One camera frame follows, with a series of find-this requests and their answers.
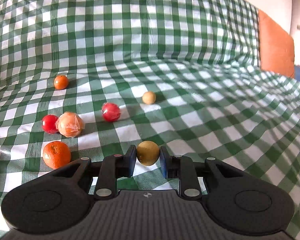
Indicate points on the small orange tangerine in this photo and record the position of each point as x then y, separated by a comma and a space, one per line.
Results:
61, 82

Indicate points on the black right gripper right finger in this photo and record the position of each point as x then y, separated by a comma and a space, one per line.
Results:
212, 171

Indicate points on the small red fruit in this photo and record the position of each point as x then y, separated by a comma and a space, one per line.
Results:
49, 124

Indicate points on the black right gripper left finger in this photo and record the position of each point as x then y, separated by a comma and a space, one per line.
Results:
82, 171

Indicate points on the small beige round fruit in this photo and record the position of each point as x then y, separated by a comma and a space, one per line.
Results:
149, 98

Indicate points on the plastic-wrapped red fruit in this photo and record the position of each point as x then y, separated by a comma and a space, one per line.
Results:
111, 112

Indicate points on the plastic-wrapped orange fruit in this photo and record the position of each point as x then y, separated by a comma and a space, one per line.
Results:
70, 124

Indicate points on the green white checkered cloth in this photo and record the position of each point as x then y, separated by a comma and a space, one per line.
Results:
200, 58

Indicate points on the green-brown kiwi fruit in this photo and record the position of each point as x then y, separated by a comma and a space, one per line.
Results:
147, 153

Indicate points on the orange sofa cushion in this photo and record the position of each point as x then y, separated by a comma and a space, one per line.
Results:
276, 47

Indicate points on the large orange fruit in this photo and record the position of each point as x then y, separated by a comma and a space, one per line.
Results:
56, 154

